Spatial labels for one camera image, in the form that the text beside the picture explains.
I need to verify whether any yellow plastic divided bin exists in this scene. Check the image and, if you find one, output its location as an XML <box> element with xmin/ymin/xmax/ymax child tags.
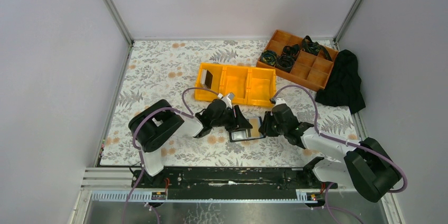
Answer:
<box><xmin>194</xmin><ymin>63</ymin><xmax>276</xmax><ymax>107</ymax></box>

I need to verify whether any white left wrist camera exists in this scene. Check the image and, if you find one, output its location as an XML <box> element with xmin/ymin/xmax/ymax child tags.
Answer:
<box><xmin>217</xmin><ymin>92</ymin><xmax>235</xmax><ymax>108</ymax></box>

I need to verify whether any black leather card holder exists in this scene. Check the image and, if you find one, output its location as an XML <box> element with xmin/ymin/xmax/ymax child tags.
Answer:
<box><xmin>229</xmin><ymin>116</ymin><xmax>266</xmax><ymax>142</ymax></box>

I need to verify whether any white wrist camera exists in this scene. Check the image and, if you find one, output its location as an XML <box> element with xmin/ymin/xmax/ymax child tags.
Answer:
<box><xmin>217</xmin><ymin>92</ymin><xmax>235</xmax><ymax>108</ymax></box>
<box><xmin>270</xmin><ymin>97</ymin><xmax>286</xmax><ymax>107</ymax></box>

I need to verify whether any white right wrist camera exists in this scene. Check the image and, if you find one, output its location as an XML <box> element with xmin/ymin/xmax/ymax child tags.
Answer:
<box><xmin>270</xmin><ymin>97</ymin><xmax>286</xmax><ymax>107</ymax></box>

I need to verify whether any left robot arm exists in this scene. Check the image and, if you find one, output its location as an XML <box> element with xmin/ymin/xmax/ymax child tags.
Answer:
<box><xmin>128</xmin><ymin>98</ymin><xmax>253</xmax><ymax>176</ymax></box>

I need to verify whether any black rolled tie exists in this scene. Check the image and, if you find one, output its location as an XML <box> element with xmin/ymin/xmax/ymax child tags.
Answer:
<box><xmin>282</xmin><ymin>44</ymin><xmax>301</xmax><ymax>60</ymax></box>

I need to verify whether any dark floral rolled tie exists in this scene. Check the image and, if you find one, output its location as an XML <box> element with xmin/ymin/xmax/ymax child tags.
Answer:
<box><xmin>275</xmin><ymin>55</ymin><xmax>295</xmax><ymax>73</ymax></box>

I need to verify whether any dark green rolled tie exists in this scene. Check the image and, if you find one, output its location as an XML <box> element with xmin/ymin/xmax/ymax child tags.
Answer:
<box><xmin>301</xmin><ymin>35</ymin><xmax>332</xmax><ymax>61</ymax></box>

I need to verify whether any blue yellow rolled tie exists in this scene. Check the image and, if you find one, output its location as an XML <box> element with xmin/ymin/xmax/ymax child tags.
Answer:
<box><xmin>260</xmin><ymin>50</ymin><xmax>277</xmax><ymax>67</ymax></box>

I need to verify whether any dark grey credit card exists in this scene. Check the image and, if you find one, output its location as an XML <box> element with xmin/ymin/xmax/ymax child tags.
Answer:
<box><xmin>200</xmin><ymin>69</ymin><xmax>213</xmax><ymax>89</ymax></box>

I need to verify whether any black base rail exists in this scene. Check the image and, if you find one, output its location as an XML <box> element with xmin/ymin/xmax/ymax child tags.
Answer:
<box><xmin>131</xmin><ymin>166</ymin><xmax>338</xmax><ymax>201</ymax></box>

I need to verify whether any black cloth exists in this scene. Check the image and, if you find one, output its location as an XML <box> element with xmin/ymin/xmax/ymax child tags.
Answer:
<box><xmin>315</xmin><ymin>49</ymin><xmax>366</xmax><ymax>114</ymax></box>

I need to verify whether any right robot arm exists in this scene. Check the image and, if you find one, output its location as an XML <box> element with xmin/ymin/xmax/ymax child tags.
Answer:
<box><xmin>259</xmin><ymin>101</ymin><xmax>406</xmax><ymax>202</ymax></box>

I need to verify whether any wooden compartment organizer tray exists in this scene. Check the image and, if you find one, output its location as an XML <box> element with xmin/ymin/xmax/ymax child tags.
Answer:
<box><xmin>256</xmin><ymin>30</ymin><xmax>339</xmax><ymax>91</ymax></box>

